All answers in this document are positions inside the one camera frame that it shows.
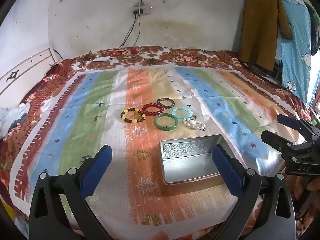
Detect striped printed cloth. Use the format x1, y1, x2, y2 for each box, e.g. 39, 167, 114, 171
10, 65, 300, 240

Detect black power cable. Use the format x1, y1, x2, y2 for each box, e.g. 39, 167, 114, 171
119, 13, 138, 48
134, 14, 141, 47

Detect white and grey cloth bundle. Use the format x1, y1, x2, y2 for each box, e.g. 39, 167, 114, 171
0, 102, 31, 138

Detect white shell bracelet with ring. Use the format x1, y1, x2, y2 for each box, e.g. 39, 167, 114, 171
182, 115, 207, 131

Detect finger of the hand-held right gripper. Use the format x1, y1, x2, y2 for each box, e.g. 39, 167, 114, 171
261, 130, 300, 157
277, 114, 316, 140

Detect red bead bracelet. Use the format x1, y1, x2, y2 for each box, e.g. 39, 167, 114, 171
142, 102, 165, 116

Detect white wall power strip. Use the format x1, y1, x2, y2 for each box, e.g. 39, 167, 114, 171
132, 2, 154, 15

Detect silver metal tin box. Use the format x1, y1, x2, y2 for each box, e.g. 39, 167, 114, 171
159, 134, 234, 186

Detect dark hanging clothes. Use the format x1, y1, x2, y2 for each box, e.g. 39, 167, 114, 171
305, 1, 320, 57

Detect mustard brown garment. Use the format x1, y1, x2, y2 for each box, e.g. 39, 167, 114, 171
239, 0, 294, 72

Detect yellow and black bead bracelet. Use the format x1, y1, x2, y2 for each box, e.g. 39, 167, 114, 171
120, 108, 146, 124

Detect white headboard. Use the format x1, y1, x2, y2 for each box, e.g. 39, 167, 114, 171
0, 46, 60, 99

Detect colourful striped bed cloth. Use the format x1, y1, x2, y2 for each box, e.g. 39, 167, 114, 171
0, 46, 314, 240

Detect multicolour bead bracelet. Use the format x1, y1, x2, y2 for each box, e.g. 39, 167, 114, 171
156, 97, 175, 109

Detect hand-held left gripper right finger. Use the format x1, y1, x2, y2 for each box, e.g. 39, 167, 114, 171
212, 144, 296, 240

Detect blue cartoon printed cloth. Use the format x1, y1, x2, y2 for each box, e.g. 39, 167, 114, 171
269, 0, 314, 105

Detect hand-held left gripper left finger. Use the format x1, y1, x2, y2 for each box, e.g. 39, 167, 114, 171
29, 144, 113, 240

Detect green jade bangle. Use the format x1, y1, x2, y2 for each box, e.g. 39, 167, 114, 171
153, 113, 179, 131

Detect light blue bead bracelet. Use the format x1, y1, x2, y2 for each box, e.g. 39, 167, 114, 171
172, 107, 194, 120

